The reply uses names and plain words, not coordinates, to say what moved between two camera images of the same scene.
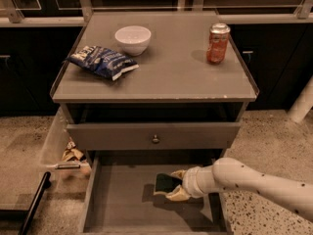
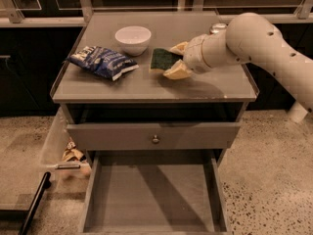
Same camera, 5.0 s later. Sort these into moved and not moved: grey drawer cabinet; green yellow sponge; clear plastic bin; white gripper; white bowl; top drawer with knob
Moved: green yellow sponge; white gripper
Not moved: clear plastic bin; top drawer with knob; grey drawer cabinet; white bowl
